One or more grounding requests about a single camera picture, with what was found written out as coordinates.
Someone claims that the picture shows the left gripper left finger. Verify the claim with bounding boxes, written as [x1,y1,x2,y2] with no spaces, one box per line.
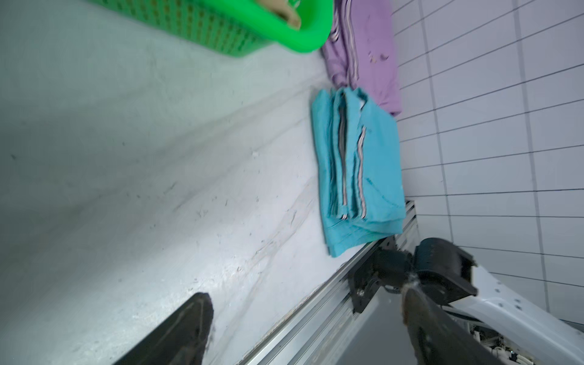
[117,292,214,364]

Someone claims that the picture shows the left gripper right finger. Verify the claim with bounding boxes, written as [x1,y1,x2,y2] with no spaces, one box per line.
[401,282,501,365]

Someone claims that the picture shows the teal pants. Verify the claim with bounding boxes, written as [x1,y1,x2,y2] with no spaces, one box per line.
[311,88,406,257]

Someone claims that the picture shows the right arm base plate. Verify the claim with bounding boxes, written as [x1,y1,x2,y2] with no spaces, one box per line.
[348,236,413,313]

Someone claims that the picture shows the purple pants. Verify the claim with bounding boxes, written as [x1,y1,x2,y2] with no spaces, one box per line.
[322,0,402,116]

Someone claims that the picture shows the beige pants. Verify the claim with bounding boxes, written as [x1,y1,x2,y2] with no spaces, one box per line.
[255,0,301,30]

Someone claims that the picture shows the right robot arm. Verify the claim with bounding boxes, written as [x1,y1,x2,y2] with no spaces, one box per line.
[414,238,583,364]

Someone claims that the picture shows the green plastic basket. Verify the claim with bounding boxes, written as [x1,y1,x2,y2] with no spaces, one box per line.
[95,0,334,57]

